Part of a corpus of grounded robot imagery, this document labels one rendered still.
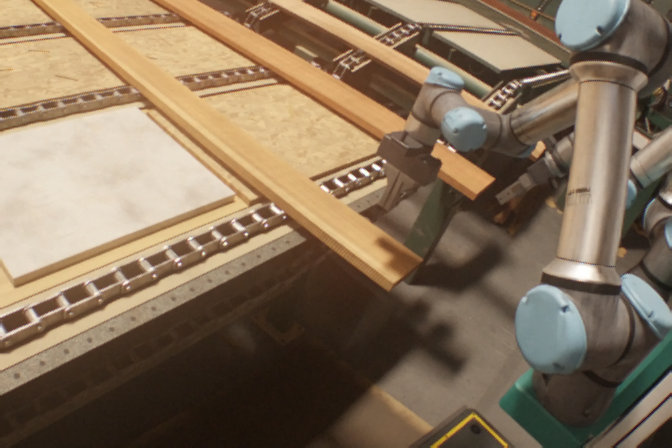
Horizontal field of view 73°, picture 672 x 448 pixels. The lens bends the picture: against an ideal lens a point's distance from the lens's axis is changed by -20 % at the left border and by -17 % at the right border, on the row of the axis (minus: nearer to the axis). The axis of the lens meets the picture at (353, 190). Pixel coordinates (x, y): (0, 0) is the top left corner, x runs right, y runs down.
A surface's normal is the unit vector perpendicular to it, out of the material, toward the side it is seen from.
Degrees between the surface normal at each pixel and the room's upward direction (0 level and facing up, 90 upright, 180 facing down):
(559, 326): 96
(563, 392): 72
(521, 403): 90
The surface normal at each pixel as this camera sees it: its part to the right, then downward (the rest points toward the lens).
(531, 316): -0.91, -0.02
